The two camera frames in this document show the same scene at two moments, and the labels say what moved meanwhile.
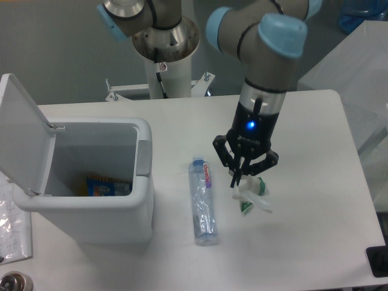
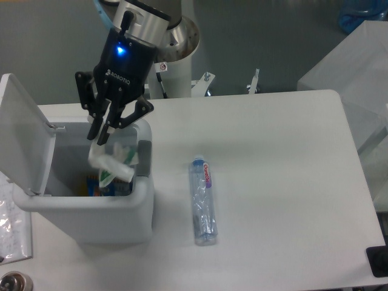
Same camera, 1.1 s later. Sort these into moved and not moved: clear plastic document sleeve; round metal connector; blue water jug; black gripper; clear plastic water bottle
Moved: black gripper
Not moved: clear plastic document sleeve; clear plastic water bottle; blue water jug; round metal connector
